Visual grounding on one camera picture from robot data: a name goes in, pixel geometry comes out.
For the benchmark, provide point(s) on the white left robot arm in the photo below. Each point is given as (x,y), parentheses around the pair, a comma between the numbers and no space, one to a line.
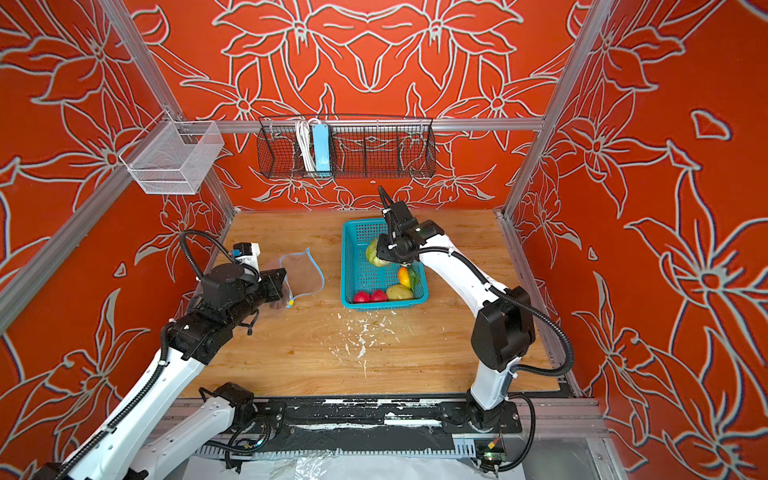
(121,448)

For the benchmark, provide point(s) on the clear plastic wall bin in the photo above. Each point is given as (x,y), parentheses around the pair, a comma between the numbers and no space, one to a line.
(174,158)

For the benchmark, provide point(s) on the light blue flat box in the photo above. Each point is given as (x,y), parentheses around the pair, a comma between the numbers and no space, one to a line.
(321,143)

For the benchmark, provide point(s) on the black wire wall basket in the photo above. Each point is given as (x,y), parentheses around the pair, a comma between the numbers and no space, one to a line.
(356,152)

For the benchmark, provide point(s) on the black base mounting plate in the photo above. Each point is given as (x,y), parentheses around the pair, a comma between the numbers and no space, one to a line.
(452,415)

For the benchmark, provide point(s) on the yellow orange pepper toy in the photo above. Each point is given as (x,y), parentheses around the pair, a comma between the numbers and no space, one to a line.
(405,278)

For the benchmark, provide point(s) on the red strawberry toy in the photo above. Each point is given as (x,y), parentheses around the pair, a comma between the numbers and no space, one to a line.
(361,297)

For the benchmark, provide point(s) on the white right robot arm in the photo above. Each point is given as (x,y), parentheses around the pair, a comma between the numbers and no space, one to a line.
(504,318)

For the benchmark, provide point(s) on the green cabbage toy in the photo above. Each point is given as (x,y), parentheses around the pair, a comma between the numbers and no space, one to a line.
(371,254)

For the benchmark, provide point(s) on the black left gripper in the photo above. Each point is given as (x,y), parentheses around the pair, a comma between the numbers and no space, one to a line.
(274,281)

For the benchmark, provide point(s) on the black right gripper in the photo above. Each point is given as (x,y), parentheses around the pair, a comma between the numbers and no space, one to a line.
(382,252)

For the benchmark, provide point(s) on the clear zip top bag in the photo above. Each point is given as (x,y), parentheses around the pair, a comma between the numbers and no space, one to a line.
(303,277)

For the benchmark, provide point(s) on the yellow green potato toy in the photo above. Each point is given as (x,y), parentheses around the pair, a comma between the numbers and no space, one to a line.
(399,292)

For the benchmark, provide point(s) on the teal plastic perforated basket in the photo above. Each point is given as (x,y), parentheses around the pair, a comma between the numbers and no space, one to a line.
(359,275)

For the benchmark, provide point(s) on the red round fruit toy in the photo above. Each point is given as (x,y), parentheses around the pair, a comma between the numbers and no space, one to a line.
(378,296)

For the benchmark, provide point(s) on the aluminium frame rail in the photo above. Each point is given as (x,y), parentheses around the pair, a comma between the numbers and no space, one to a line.
(439,125)

